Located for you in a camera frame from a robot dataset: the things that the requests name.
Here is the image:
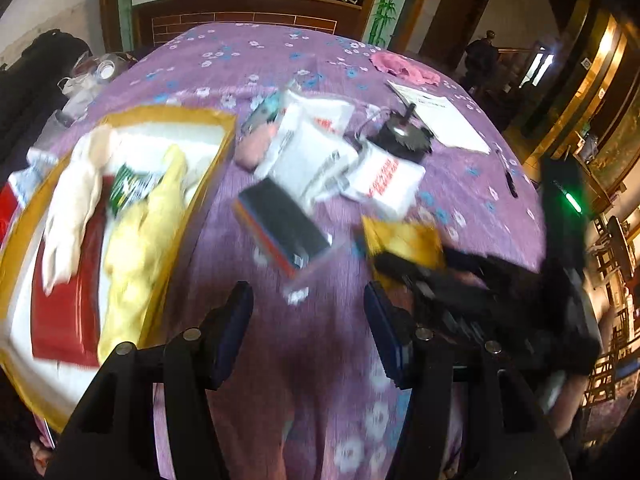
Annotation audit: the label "purple floral blanket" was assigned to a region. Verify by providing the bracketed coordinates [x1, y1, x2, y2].
[45, 22, 548, 480]

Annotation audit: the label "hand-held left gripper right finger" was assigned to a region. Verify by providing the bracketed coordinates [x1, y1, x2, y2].
[362, 280, 573, 480]

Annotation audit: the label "small white plastic bag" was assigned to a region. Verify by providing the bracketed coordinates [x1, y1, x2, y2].
[277, 91, 356, 136]

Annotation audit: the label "green printed packet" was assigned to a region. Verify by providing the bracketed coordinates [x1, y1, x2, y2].
[109, 165, 163, 216]

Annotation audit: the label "wooden chair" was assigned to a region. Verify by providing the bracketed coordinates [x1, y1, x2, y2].
[582, 305, 631, 406]
[590, 215, 640, 286]

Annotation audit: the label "cluttered wooden counter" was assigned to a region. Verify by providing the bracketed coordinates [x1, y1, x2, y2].
[99, 0, 441, 53]

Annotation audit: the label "red and white bag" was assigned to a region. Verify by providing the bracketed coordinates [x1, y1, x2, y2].
[0, 152, 58, 246]

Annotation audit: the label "pink cloth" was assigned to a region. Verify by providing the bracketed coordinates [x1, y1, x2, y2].
[369, 51, 442, 86]

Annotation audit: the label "cream cloth glove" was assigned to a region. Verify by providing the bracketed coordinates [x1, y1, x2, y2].
[40, 125, 121, 293]

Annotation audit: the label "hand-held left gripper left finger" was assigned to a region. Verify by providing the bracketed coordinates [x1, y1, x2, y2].
[45, 280, 256, 480]

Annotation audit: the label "black sofa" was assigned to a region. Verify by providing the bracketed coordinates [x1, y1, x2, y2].
[0, 29, 93, 181]

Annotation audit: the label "white crumpled plastic bags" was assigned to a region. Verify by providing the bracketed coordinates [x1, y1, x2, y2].
[57, 52, 138, 111]

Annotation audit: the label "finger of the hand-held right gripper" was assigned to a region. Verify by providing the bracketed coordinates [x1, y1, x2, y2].
[372, 247, 546, 288]
[395, 275, 531, 346]

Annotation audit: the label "brown wooden door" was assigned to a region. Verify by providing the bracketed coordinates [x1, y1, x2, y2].
[417, 0, 491, 73]

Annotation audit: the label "person's right forearm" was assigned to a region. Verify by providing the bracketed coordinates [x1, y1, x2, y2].
[547, 375, 591, 441]

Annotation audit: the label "yellow cloth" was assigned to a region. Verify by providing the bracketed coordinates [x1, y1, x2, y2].
[97, 144, 188, 363]

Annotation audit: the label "clear plastic bag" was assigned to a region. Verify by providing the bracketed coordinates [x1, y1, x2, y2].
[37, 105, 91, 151]

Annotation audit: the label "white bag with black print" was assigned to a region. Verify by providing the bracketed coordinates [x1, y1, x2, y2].
[254, 120, 361, 211]

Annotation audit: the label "red flat packet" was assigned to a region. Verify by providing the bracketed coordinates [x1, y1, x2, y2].
[31, 175, 108, 367]

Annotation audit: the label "black round device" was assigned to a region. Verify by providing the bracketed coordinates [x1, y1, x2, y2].
[372, 104, 433, 163]

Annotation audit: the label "bamboo painted panel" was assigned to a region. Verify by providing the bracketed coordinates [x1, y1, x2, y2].
[361, 0, 418, 48]

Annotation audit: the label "yellow snack packet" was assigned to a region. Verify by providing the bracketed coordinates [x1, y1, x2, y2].
[361, 215, 446, 273]

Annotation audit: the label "white paper document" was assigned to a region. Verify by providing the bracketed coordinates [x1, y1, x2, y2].
[386, 80, 492, 155]

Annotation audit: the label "white bag with red print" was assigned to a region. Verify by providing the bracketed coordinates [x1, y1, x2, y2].
[342, 140, 426, 221]

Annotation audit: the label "yellow-rimmed cardboard box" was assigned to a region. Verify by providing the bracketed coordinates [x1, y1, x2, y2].
[0, 106, 238, 433]

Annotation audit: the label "black box with orange edge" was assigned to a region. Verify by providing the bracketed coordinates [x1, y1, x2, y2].
[232, 177, 333, 281]

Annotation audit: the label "pink soft pouch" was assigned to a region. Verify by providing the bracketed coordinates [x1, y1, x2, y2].
[234, 124, 279, 170]

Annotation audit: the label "teal small packet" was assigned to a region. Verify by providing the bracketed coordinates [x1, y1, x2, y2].
[242, 92, 281, 133]

